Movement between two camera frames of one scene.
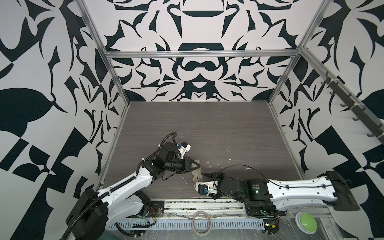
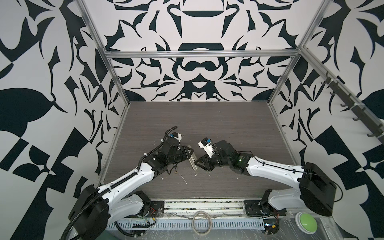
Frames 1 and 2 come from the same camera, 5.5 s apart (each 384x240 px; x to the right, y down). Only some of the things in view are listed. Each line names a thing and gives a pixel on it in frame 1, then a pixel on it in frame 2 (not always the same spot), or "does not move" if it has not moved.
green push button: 306,223 does not move
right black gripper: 217,175 -> 203,157
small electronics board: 271,226 does not move
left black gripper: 186,162 -> 186,155
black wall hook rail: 363,115 does not move
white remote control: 196,173 -> 192,158
